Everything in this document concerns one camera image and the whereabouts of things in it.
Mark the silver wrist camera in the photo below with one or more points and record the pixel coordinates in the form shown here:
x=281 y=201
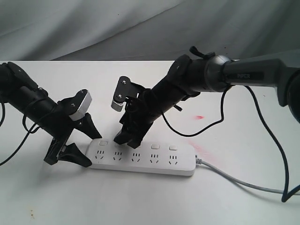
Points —
x=85 y=100
x=123 y=90

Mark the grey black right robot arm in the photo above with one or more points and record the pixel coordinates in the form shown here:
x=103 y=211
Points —
x=188 y=78

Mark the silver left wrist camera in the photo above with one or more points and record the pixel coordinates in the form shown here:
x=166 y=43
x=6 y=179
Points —
x=85 y=100

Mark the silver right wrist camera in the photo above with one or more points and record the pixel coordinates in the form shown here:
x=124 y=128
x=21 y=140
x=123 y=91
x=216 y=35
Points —
x=123 y=90

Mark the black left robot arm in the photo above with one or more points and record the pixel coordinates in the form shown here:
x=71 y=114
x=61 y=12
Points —
x=19 y=90

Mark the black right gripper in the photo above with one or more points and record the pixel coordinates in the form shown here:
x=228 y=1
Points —
x=140 y=113

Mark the grey backdrop cloth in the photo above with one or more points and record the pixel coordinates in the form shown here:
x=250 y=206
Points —
x=145 y=29

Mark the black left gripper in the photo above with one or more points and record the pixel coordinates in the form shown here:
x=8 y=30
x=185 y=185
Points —
x=54 y=119

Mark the white five-outlet power strip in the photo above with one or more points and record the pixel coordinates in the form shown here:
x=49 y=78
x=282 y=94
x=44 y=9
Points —
x=149 y=157

